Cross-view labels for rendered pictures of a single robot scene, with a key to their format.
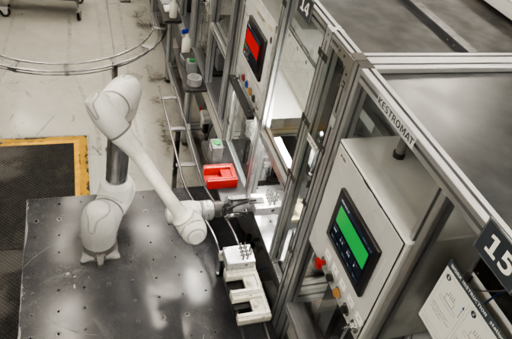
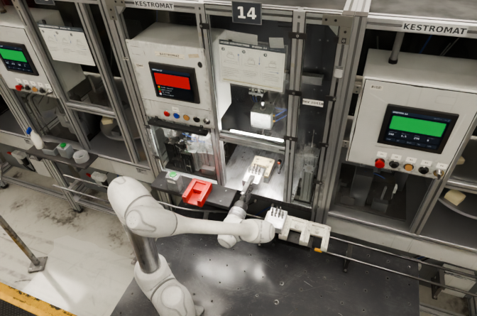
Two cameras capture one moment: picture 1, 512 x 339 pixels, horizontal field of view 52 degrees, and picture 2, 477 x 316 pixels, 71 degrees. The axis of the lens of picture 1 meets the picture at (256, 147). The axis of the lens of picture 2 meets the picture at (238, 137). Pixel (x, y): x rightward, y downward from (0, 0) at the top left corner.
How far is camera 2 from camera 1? 1.25 m
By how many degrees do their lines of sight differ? 34
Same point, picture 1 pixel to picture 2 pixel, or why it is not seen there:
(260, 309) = (321, 231)
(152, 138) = (52, 230)
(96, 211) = (175, 298)
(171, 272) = (239, 275)
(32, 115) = not seen: outside the picture
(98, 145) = (18, 275)
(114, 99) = (147, 202)
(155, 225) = (188, 265)
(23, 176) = not seen: outside the picture
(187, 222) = (259, 230)
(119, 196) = (166, 273)
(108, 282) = not seen: outside the picture
